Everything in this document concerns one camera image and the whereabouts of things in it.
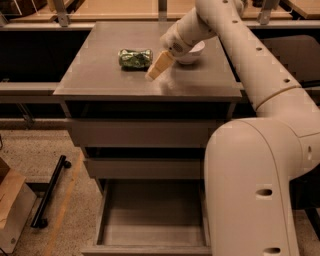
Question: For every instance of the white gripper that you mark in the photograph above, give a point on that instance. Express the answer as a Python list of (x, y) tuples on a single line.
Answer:
[(171, 42)]

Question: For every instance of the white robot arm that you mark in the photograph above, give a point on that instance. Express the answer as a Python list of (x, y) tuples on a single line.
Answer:
[(250, 162)]

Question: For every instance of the grey drawer cabinet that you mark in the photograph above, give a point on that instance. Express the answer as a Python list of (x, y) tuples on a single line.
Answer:
[(96, 87)]

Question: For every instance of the top grey drawer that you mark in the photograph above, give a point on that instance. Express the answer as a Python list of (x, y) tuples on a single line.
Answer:
[(141, 133)]

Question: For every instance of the middle grey drawer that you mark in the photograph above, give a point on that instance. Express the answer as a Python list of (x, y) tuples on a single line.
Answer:
[(144, 168)]

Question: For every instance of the open bottom grey drawer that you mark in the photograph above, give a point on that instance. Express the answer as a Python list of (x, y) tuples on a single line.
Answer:
[(151, 218)]

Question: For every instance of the white ceramic bowl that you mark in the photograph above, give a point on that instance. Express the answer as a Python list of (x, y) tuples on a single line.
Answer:
[(193, 55)]

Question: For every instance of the black office chair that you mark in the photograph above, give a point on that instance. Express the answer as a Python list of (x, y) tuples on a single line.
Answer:
[(300, 54)]

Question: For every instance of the wooden box on floor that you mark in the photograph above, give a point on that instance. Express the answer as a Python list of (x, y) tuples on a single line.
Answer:
[(16, 202)]

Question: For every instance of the black table leg with casters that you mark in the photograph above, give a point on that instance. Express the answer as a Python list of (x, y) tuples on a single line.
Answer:
[(38, 220)]

